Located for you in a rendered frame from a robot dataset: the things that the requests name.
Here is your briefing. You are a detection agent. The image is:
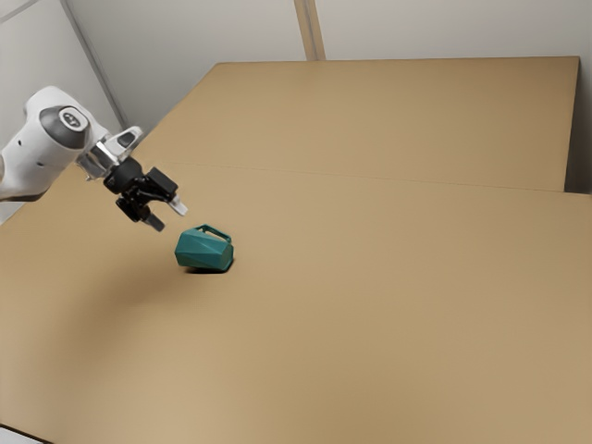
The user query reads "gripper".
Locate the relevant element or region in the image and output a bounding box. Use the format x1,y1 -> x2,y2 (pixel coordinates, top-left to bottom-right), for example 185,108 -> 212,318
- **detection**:
103,156 -> 190,233

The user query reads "teal faceted mug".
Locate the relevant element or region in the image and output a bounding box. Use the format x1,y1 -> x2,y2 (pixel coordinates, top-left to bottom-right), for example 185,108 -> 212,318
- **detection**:
174,223 -> 235,274

